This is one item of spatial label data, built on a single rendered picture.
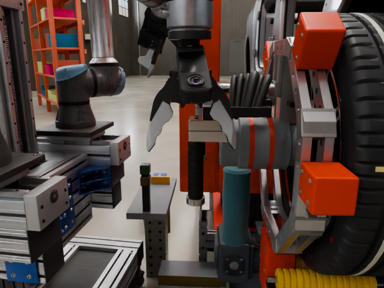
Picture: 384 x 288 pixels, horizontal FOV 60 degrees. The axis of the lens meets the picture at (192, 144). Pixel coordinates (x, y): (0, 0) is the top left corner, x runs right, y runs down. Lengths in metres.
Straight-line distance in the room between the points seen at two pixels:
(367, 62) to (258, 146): 0.32
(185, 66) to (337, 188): 0.32
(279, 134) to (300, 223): 0.25
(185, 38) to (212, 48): 0.79
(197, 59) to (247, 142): 0.38
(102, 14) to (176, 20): 0.88
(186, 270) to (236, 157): 0.87
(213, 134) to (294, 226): 0.25
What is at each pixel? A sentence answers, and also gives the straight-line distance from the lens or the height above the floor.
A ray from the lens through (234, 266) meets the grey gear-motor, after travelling 1.35.
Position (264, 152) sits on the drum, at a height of 0.84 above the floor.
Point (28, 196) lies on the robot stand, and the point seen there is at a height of 0.77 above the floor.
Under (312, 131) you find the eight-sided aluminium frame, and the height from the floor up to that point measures 0.94.
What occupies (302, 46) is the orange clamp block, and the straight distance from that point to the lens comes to 0.70.
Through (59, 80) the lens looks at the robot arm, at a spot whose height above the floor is 1.00.
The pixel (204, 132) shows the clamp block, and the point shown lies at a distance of 0.71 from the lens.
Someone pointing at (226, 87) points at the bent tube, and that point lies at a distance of 0.84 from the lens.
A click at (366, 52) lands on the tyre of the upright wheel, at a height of 1.09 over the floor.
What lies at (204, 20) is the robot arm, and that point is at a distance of 0.54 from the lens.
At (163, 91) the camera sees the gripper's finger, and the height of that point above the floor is 1.02.
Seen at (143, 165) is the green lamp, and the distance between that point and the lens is 1.35.
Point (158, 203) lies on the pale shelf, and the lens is 1.51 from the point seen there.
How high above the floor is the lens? 1.08
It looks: 15 degrees down
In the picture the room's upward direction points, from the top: straight up
